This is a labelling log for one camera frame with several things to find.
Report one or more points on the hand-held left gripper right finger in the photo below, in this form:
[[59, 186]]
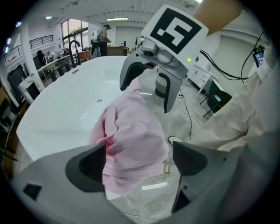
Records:
[[207, 175]]

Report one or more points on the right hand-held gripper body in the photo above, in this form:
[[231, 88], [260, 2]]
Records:
[[175, 32]]

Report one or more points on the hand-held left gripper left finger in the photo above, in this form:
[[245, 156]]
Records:
[[54, 179]]

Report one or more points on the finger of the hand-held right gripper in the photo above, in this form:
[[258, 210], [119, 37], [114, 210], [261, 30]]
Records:
[[128, 72], [173, 94]]

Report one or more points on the striped laundry basket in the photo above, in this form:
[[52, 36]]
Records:
[[159, 90]]

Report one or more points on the pink cloth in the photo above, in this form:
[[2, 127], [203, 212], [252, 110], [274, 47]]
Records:
[[135, 135]]

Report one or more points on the person's right forearm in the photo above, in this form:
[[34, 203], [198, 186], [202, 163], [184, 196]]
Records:
[[216, 15]]

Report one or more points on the white power strip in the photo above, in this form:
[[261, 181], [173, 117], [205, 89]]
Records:
[[180, 95]]

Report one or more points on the white drawer cabinet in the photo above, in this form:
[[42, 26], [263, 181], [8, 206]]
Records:
[[201, 76]]

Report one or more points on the person's left shoe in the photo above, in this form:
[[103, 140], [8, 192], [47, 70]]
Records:
[[168, 169]]

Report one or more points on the person's shoe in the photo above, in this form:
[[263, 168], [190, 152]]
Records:
[[175, 139], [168, 169]]

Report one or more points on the person's right shoe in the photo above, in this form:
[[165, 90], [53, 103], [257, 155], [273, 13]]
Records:
[[175, 139]]

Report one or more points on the black round stool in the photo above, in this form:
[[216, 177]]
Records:
[[221, 96]]

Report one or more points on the white backpack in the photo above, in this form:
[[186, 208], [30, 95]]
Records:
[[95, 36]]

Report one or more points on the long ceiling light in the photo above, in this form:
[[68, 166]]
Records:
[[117, 19]]

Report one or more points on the black faucet knob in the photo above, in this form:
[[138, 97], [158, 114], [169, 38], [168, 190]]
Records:
[[68, 67], [61, 70], [53, 76]]

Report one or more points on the black gooseneck faucet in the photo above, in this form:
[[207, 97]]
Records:
[[70, 54]]

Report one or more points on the white rectangular bathtub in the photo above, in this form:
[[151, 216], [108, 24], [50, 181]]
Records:
[[65, 105]]

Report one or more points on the white top metal table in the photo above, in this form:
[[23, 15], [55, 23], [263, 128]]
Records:
[[54, 64]]

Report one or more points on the small lit display device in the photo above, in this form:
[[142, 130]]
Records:
[[259, 58]]

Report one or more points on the round ceiling light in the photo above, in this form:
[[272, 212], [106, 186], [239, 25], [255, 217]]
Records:
[[48, 17]]

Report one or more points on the white patterned cabinet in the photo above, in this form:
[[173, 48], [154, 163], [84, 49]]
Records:
[[24, 84]]

